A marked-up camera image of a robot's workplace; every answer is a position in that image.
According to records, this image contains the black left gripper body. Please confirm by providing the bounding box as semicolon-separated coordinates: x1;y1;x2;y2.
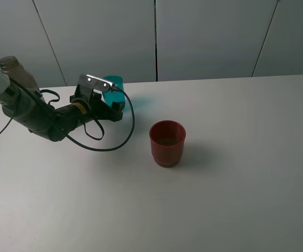
69;85;107;122

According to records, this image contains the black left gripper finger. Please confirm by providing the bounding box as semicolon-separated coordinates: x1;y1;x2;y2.
111;102;125;112
99;103;123;122

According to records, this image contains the teal translucent plastic cup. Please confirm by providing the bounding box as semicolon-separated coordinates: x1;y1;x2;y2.
102;75;125;111

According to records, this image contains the clear brownish plastic bottle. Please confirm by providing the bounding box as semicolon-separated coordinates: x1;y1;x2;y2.
0;56;46;103

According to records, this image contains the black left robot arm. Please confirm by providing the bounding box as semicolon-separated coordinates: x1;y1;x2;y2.
0;56;125;142

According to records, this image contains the red plastic cup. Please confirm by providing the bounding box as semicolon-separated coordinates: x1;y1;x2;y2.
149;120;186;168

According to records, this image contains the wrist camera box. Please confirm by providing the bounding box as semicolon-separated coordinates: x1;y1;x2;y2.
78;74;117;92

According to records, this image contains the black camera cable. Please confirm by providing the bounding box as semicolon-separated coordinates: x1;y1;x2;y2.
0;78;136;152

